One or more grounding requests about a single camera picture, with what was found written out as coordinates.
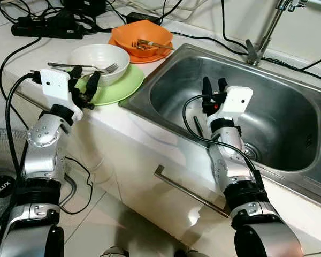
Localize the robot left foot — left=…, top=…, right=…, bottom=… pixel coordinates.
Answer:
left=102, top=246, right=129, bottom=257

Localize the white bowl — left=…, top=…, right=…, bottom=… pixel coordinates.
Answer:
left=70, top=44, right=131, bottom=86

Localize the green plate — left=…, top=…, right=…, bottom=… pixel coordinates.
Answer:
left=75, top=63, right=145, bottom=106

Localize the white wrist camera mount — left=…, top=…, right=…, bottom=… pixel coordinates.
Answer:
left=222, top=86, right=254, bottom=121
left=40, top=69, right=84, bottom=111

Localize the steel faucet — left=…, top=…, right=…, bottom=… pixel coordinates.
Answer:
left=246, top=0, right=305, bottom=66

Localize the grey standing fan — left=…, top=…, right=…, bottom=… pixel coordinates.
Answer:
left=0, top=128, right=78, bottom=231

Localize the stainless steel sink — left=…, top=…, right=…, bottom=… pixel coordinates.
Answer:
left=119, top=44, right=321, bottom=207

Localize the black power strip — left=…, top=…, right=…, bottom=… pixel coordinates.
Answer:
left=11, top=13, right=86, bottom=39

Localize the black countertop cable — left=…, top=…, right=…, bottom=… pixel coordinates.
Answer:
left=221, top=0, right=321, bottom=84

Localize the black power adapter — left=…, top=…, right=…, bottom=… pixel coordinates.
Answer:
left=126, top=12, right=162, bottom=25

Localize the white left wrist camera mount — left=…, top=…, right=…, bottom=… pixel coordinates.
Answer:
left=40, top=69, right=84, bottom=111

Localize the black power strip cable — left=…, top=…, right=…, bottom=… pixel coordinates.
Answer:
left=0, top=36, right=43, bottom=129

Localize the black fan cable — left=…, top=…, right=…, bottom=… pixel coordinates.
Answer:
left=62, top=155, right=94, bottom=215

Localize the orange bowl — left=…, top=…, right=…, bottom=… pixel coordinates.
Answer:
left=111, top=21, right=173, bottom=58

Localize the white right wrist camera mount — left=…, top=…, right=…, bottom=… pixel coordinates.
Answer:
left=222, top=86, right=254, bottom=121

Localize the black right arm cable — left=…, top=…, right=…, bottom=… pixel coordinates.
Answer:
left=182, top=95, right=264, bottom=185

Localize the orange plate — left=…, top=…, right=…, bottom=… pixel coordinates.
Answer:
left=108, top=36, right=174, bottom=64

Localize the black utensil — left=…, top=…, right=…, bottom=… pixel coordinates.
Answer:
left=194, top=115, right=204, bottom=139

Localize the steel sink drain strainer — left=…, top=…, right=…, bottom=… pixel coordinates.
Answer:
left=241, top=142, right=261, bottom=161

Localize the steel cabinet handle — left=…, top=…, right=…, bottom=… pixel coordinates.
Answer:
left=154, top=165, right=231, bottom=219

